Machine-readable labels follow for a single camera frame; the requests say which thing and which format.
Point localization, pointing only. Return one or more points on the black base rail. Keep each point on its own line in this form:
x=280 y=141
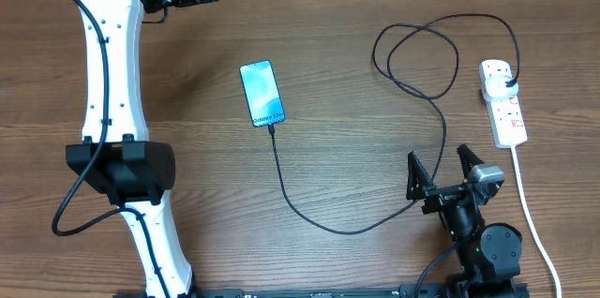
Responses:
x=328 y=293

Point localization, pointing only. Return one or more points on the white charger plug adapter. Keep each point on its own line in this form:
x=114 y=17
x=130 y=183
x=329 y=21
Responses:
x=496 y=88

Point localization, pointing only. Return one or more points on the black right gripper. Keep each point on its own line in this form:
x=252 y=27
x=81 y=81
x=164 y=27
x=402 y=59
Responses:
x=420 y=187

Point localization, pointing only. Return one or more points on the white power strip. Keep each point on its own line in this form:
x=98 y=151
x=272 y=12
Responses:
x=506 y=120

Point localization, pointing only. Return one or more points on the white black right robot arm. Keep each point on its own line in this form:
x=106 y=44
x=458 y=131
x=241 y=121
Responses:
x=489 y=254

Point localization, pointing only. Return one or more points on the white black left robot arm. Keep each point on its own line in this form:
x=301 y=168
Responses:
x=116 y=156

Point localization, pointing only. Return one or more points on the Galaxy S24+ smartphone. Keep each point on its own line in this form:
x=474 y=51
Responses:
x=263 y=97

